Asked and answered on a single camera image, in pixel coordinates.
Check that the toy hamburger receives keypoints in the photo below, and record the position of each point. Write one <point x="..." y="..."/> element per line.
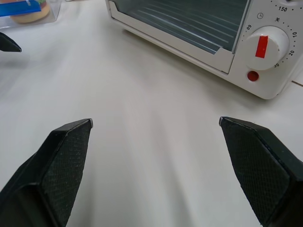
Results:
<point x="32" y="15"/>

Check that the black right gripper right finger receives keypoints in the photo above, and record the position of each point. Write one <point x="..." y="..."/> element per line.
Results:
<point x="262" y="170"/>

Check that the white toaster oven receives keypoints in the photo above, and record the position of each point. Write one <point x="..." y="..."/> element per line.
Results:
<point x="262" y="78"/>

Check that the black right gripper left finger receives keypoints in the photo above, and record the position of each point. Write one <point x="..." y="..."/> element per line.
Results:
<point x="52" y="170"/>

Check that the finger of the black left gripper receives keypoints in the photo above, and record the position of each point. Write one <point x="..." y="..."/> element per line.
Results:
<point x="7" y="45"/>

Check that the white timer knob red stripe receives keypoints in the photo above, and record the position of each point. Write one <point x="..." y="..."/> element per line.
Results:
<point x="266" y="47"/>

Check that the glass oven door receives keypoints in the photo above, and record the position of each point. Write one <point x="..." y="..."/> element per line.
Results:
<point x="180" y="28"/>

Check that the clear plastic box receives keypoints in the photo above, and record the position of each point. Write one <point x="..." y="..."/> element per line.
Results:
<point x="28" y="20"/>

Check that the blue plastic strip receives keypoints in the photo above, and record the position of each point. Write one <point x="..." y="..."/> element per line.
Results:
<point x="16" y="8"/>

